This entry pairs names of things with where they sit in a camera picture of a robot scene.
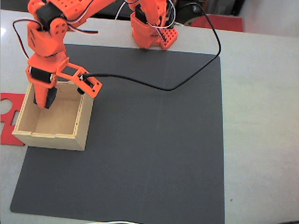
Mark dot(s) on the wooden box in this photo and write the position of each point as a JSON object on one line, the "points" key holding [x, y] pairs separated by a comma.
{"points": [[58, 142]]}

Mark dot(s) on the red cut-out sheet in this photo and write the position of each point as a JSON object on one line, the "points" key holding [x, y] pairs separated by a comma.
{"points": [[7, 137]]}

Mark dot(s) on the dark grey mat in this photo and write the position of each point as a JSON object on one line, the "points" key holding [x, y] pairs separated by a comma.
{"points": [[140, 151]]}

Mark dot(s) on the red mat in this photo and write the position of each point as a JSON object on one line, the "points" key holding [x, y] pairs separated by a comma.
{"points": [[224, 23]]}

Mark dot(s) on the orange camera mount with camera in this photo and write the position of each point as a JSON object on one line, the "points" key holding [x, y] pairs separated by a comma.
{"points": [[94, 91]]}

